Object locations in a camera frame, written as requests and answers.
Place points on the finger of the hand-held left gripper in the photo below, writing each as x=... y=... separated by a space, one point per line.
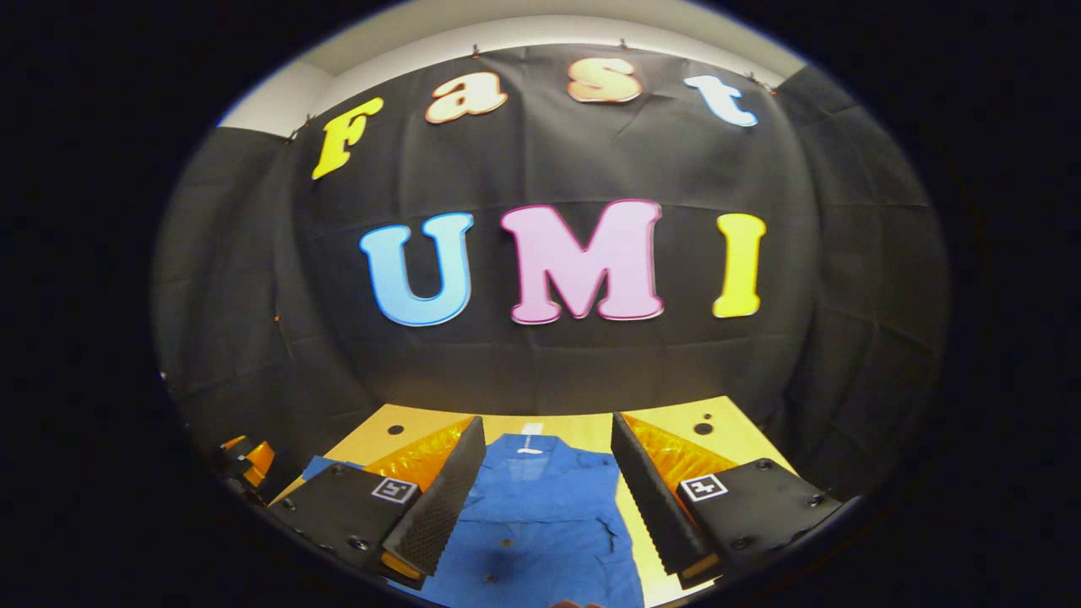
x=232 y=443
x=260 y=460

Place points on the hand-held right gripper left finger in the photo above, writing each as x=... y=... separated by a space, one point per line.
x=443 y=507

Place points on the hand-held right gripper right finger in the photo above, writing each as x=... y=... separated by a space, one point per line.
x=654 y=507

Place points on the blue knit cardigan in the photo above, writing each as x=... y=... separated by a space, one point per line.
x=540 y=523

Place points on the black backdrop cloth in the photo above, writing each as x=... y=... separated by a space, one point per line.
x=549 y=363

